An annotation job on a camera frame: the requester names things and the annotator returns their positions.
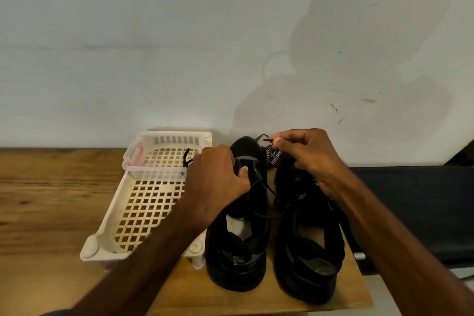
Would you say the person's right forearm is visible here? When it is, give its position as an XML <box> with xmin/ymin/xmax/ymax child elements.
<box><xmin>329</xmin><ymin>175</ymin><xmax>474</xmax><ymax>316</ymax></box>

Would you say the black shoelaces bundle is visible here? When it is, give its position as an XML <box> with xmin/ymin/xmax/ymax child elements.
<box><xmin>181</xmin><ymin>134</ymin><xmax>281</xmax><ymax>200</ymax></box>

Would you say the dark door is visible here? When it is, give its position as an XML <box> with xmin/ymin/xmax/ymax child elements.
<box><xmin>444</xmin><ymin>139</ymin><xmax>474</xmax><ymax>168</ymax></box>

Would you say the low wooden table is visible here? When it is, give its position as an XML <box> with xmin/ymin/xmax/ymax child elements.
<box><xmin>0</xmin><ymin>148</ymin><xmax>375</xmax><ymax>316</ymax></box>

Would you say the person's left forearm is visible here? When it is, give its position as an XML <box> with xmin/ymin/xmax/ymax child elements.
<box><xmin>70</xmin><ymin>204</ymin><xmax>212</xmax><ymax>316</ymax></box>

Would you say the small white plastic basket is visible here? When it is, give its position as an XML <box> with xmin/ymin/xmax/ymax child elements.
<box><xmin>122</xmin><ymin>131</ymin><xmax>213</xmax><ymax>183</ymax></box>

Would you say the person's left hand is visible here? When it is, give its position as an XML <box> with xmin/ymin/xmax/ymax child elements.
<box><xmin>180</xmin><ymin>145</ymin><xmax>252</xmax><ymax>230</ymax></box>

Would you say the person's right hand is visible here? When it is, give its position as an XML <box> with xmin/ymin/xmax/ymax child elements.
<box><xmin>267</xmin><ymin>128</ymin><xmax>351</xmax><ymax>200</ymax></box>

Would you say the black shoe rack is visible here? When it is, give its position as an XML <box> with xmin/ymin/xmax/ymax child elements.
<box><xmin>342</xmin><ymin>165</ymin><xmax>474</xmax><ymax>277</ymax></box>

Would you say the black shoe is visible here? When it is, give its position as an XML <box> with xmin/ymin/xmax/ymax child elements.
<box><xmin>204</xmin><ymin>136</ymin><xmax>272</xmax><ymax>293</ymax></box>
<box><xmin>272</xmin><ymin>155</ymin><xmax>348</xmax><ymax>306</ymax></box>

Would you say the large white plastic tray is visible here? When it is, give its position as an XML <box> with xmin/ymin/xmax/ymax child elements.
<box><xmin>80</xmin><ymin>130</ymin><xmax>214</xmax><ymax>271</ymax></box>

